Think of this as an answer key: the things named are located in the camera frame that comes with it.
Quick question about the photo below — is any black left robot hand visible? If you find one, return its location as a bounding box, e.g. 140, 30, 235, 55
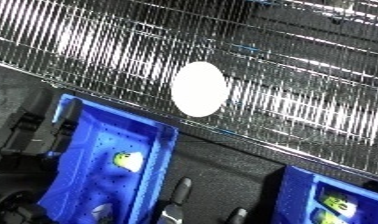
0, 88, 86, 224

